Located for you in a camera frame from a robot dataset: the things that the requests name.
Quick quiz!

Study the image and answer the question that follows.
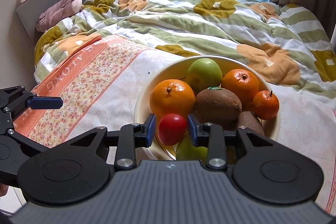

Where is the green apple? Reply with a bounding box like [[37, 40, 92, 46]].
[[186, 58, 223, 94], [175, 133, 208, 164]]

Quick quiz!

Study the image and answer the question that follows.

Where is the kiwi with green sticker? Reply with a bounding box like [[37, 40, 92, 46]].
[[194, 88, 242, 130]]

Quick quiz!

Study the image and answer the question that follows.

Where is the brown kiwi plain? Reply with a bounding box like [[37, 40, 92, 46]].
[[237, 111, 265, 136]]

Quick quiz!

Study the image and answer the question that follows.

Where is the red cherry tomato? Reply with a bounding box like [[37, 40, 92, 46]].
[[158, 113, 187, 146]]

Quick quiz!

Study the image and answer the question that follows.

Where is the large orange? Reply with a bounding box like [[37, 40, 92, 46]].
[[149, 79, 196, 118]]

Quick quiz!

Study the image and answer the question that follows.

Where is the small mandarin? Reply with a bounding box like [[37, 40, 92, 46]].
[[252, 90, 280, 120]]

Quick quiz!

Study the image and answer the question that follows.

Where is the floral pink white cloth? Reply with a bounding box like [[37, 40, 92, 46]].
[[14, 35, 335, 214]]

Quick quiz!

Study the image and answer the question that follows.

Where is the cream duck-print bowl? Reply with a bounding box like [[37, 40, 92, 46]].
[[134, 56, 280, 160]]

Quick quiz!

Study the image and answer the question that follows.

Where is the pink plush pillow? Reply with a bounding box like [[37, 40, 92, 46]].
[[36, 0, 83, 33]]

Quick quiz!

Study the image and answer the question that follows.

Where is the green striped floral duvet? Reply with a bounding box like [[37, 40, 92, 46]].
[[34, 0, 335, 107]]

